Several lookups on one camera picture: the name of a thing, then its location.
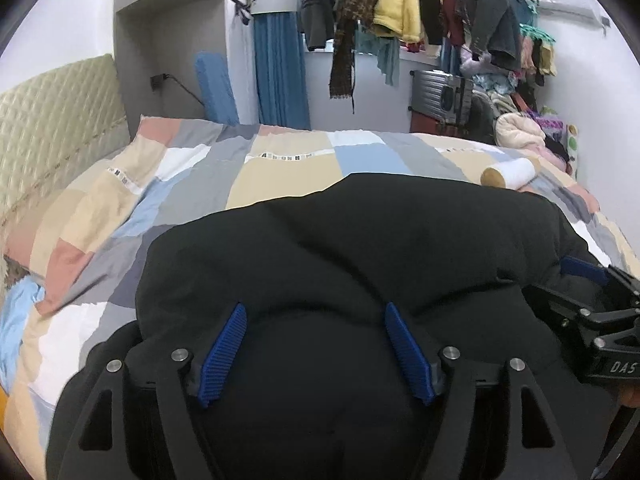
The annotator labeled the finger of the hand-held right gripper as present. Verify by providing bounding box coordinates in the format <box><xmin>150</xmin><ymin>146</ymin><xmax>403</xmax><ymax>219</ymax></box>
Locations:
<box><xmin>522</xmin><ymin>282</ymin><xmax>640</xmax><ymax>361</ymax></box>
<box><xmin>560</xmin><ymin>256</ymin><xmax>640</xmax><ymax>306</ymax></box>

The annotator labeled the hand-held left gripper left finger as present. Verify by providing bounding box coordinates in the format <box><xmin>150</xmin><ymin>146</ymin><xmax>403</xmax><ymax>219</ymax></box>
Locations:
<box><xmin>47</xmin><ymin>302</ymin><xmax>248</xmax><ymax>480</ymax></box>

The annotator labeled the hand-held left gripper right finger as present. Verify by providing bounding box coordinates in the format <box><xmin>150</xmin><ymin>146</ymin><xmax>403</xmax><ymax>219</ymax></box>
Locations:
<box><xmin>384</xmin><ymin>301</ymin><xmax>576</xmax><ymax>480</ymax></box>

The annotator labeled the black puffer jacket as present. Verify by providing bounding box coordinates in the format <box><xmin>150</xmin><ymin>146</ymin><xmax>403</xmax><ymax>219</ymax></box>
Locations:
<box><xmin>45</xmin><ymin>172</ymin><xmax>621</xmax><ymax>480</ymax></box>

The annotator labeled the pile of clothes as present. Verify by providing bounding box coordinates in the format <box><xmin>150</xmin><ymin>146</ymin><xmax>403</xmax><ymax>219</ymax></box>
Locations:
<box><xmin>460</xmin><ymin>50</ymin><xmax>576</xmax><ymax>171</ymax></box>

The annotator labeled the black belt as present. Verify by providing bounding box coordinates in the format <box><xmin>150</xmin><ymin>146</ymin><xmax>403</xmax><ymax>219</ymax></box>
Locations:
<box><xmin>590</xmin><ymin>402</ymin><xmax>640</xmax><ymax>480</ymax></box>

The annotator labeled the polka dot panel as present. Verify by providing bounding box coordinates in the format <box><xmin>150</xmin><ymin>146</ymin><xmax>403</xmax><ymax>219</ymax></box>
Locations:
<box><xmin>565</xmin><ymin>125</ymin><xmax>581</xmax><ymax>178</ymax></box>

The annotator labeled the patchwork bed cover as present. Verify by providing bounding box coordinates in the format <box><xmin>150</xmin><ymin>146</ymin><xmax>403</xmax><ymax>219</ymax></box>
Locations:
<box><xmin>0</xmin><ymin>115</ymin><xmax>640</xmax><ymax>461</ymax></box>

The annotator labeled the light blue sheet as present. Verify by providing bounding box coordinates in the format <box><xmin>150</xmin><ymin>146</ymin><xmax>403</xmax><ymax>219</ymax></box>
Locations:
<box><xmin>0</xmin><ymin>277</ymin><xmax>46</xmax><ymax>396</ymax></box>

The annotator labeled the green sock hanger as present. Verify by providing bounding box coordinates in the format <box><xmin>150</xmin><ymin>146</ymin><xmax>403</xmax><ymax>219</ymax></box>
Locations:
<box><xmin>520</xmin><ymin>22</ymin><xmax>558</xmax><ymax>78</ymax></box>

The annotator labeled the silver suitcase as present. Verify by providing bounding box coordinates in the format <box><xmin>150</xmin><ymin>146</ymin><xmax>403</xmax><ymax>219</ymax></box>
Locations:
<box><xmin>410</xmin><ymin>69</ymin><xmax>473</xmax><ymax>126</ymax></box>

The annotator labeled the grey hanging jacket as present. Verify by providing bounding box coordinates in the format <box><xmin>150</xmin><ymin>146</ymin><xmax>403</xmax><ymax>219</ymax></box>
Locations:
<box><xmin>462</xmin><ymin>0</ymin><xmax>523</xmax><ymax>71</ymax></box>

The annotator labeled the blue folded board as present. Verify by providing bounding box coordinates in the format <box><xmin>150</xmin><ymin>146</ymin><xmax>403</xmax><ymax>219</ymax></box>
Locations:
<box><xmin>194</xmin><ymin>51</ymin><xmax>238</xmax><ymax>125</ymax></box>

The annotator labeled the maroon hanging garment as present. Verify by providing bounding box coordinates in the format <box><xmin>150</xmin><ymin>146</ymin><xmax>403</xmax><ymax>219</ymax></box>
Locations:
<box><xmin>442</xmin><ymin>0</ymin><xmax>466</xmax><ymax>48</ymax></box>

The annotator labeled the blue curtain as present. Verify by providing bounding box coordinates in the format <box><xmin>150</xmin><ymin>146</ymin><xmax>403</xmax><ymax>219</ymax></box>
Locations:
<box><xmin>252</xmin><ymin>12</ymin><xmax>311</xmax><ymax>131</ymax></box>

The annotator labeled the teal hanging garment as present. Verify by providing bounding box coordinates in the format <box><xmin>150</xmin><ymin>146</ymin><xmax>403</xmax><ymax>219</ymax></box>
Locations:
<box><xmin>355</xmin><ymin>27</ymin><xmax>401</xmax><ymax>88</ymax></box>

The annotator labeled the cream quilted headboard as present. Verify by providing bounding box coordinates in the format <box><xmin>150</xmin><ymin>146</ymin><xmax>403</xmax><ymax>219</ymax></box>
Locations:
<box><xmin>0</xmin><ymin>54</ymin><xmax>132</xmax><ymax>221</ymax></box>

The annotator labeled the black hanging sweater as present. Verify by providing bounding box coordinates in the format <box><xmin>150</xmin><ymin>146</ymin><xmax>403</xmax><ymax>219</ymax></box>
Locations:
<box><xmin>412</xmin><ymin>0</ymin><xmax>446</xmax><ymax>46</ymax></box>

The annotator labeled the yellow fleece jacket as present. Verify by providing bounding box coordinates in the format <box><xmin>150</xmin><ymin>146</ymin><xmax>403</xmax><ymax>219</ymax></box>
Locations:
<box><xmin>372</xmin><ymin>0</ymin><xmax>421</xmax><ymax>43</ymax></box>

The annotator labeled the houndstooth hanging coat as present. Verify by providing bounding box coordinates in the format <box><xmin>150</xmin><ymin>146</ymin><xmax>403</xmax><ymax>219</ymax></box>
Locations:
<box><xmin>328</xmin><ymin>0</ymin><xmax>378</xmax><ymax>103</ymax></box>

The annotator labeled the dark hanging jacket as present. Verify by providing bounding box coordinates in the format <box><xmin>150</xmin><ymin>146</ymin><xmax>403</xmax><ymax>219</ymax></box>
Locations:
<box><xmin>297</xmin><ymin>0</ymin><xmax>338</xmax><ymax>52</ymax></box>

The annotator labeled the black charger cable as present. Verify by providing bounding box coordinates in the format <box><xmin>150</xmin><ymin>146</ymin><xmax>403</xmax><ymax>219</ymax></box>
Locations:
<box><xmin>165</xmin><ymin>75</ymin><xmax>206</xmax><ymax>108</ymax></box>

